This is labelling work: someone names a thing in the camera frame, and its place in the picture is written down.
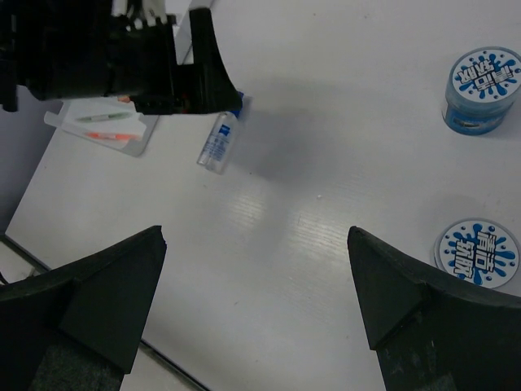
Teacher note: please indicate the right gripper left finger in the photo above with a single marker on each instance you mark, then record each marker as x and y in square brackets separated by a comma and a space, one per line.
[78, 327]

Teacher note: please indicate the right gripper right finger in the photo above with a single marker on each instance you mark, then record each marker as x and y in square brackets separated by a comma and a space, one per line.
[432, 331]

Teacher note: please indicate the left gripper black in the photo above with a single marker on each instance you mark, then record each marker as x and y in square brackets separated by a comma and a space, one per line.
[143, 67]

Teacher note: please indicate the clear spray bottle blue cap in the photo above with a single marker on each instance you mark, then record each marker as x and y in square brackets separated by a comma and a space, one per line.
[219, 143]

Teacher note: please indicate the green highlighter pen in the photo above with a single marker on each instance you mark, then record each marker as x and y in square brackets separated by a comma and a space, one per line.
[105, 117]

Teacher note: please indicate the blue paint jar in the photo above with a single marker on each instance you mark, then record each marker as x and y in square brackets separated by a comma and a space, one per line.
[478, 251]
[482, 87]

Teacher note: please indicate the orange highlighter pen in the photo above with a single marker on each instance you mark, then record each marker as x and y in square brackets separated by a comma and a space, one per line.
[112, 136]

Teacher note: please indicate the blue plastic case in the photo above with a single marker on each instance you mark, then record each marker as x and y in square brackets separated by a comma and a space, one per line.
[238, 111]

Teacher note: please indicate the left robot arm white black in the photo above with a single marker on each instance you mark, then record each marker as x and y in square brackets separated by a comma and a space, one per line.
[95, 49]

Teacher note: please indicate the white compartment tray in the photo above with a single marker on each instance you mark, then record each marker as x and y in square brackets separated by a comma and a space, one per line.
[139, 124]

